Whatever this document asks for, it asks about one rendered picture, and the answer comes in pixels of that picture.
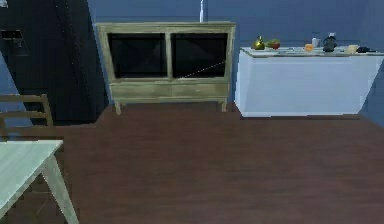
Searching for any olive wooden cabinet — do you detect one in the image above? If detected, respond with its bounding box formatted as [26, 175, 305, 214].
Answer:
[96, 21, 237, 116]

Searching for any black fridge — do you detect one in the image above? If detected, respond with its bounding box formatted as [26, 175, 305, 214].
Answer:
[0, 0, 110, 126]

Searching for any brown wooden chair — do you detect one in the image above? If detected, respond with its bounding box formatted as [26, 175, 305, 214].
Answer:
[0, 93, 54, 141]

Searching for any white counter cabinet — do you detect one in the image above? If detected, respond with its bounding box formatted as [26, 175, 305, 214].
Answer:
[234, 46, 384, 118]

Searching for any black kettle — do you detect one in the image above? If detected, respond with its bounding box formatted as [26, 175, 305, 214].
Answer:
[322, 35, 338, 53]

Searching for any pale green table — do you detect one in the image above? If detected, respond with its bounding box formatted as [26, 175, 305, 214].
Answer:
[0, 139, 80, 224]

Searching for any black flat pan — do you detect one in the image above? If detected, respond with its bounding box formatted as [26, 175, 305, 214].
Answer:
[355, 46, 378, 54]

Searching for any yellow green round bottle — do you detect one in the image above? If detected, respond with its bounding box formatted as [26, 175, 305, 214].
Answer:
[251, 35, 266, 51]

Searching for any red green apple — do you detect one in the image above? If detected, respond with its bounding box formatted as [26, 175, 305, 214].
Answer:
[265, 38, 281, 51]

